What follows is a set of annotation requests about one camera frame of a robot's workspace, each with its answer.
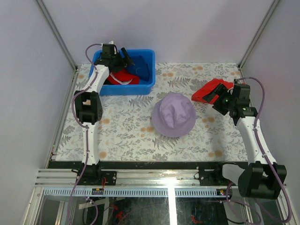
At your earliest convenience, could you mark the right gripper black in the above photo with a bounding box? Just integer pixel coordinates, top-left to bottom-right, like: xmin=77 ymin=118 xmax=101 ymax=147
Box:
xmin=202 ymin=83 xmax=236 ymax=116

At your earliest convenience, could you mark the blue plastic bin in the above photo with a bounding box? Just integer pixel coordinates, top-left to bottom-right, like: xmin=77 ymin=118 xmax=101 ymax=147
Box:
xmin=89 ymin=49 xmax=156 ymax=96

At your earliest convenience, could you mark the lilac bucket hat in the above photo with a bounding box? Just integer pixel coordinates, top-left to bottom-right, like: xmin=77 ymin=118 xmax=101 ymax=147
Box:
xmin=151 ymin=92 xmax=197 ymax=138

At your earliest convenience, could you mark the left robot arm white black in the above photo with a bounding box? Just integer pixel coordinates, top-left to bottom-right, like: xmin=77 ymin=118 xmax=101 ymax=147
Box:
xmin=71 ymin=42 xmax=134 ymax=185

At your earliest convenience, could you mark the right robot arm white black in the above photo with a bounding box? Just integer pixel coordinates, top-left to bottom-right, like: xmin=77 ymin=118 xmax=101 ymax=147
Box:
xmin=203 ymin=83 xmax=287 ymax=200

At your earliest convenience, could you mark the red cloth hat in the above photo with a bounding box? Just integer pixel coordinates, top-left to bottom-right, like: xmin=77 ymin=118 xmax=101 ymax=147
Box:
xmin=191 ymin=78 xmax=247 ymax=104

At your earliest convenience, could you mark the navy blue hat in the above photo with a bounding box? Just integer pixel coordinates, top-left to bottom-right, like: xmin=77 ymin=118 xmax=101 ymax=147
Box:
xmin=126 ymin=56 xmax=150 ymax=82

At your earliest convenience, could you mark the red cap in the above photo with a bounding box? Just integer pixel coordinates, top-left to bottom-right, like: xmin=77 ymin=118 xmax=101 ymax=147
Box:
xmin=104 ymin=69 xmax=140 ymax=85

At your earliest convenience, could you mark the floral table mat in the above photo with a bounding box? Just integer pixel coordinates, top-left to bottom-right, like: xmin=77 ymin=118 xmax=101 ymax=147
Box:
xmin=54 ymin=62 xmax=268 ymax=162

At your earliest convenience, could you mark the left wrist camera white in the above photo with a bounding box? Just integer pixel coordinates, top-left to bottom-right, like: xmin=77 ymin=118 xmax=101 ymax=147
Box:
xmin=102 ymin=41 xmax=118 ymax=55

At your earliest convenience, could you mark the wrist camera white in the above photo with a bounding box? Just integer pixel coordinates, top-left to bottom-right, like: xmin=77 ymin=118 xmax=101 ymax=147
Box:
xmin=233 ymin=78 xmax=242 ymax=84
xmin=102 ymin=41 xmax=118 ymax=55

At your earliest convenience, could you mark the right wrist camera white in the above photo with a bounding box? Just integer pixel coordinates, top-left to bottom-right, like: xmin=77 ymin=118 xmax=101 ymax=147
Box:
xmin=233 ymin=78 xmax=242 ymax=84

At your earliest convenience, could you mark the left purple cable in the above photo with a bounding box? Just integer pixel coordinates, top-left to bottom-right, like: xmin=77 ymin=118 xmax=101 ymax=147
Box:
xmin=66 ymin=43 xmax=105 ymax=225

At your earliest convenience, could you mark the right aluminium frame post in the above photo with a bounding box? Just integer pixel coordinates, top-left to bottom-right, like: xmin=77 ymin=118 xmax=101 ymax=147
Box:
xmin=237 ymin=0 xmax=281 ymax=71

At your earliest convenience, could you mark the aluminium frame post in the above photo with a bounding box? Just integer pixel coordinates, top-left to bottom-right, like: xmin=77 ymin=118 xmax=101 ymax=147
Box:
xmin=34 ymin=0 xmax=78 ymax=71
xmin=237 ymin=0 xmax=281 ymax=71

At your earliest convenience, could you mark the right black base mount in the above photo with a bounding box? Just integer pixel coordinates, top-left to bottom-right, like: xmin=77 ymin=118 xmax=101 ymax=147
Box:
xmin=194 ymin=162 xmax=235 ymax=186

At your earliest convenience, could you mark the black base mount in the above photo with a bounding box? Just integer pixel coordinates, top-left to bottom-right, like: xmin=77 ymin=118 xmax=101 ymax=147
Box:
xmin=72 ymin=163 xmax=117 ymax=187
xmin=194 ymin=162 xmax=235 ymax=186

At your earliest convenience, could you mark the left aluminium frame post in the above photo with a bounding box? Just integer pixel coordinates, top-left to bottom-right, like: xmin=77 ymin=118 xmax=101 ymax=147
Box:
xmin=34 ymin=0 xmax=78 ymax=71

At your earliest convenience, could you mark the blue white cable duct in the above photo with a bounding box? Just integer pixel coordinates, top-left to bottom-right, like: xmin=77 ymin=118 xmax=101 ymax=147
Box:
xmin=44 ymin=187 xmax=226 ymax=198

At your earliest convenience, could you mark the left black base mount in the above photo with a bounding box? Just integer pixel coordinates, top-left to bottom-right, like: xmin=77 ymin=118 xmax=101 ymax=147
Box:
xmin=72 ymin=163 xmax=117 ymax=187

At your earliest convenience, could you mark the aluminium front rail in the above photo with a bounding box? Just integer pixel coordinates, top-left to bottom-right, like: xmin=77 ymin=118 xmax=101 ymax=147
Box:
xmin=35 ymin=169 xmax=202 ymax=188

